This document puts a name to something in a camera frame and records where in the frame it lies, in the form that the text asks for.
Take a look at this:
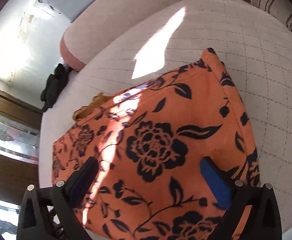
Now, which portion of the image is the orange black floral garment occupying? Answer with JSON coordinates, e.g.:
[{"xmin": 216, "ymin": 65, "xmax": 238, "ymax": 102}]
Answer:
[{"xmin": 52, "ymin": 48, "xmax": 260, "ymax": 239}]

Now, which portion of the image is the black clothing pile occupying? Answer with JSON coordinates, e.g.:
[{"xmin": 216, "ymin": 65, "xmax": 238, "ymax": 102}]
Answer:
[{"xmin": 40, "ymin": 63, "xmax": 73, "ymax": 113}]

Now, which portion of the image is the wooden stained glass door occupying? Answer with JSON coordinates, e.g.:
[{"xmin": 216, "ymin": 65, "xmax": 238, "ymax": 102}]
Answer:
[{"xmin": 0, "ymin": 90, "xmax": 42, "ymax": 239}]

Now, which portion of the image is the pink quilted bed cover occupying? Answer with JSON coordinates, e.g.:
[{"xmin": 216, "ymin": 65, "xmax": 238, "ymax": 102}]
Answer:
[{"xmin": 39, "ymin": 0, "xmax": 292, "ymax": 231}]

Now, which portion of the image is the pink quilted bolster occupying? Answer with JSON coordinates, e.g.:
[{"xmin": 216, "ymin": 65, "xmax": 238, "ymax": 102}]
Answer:
[{"xmin": 60, "ymin": 0, "xmax": 183, "ymax": 72}]

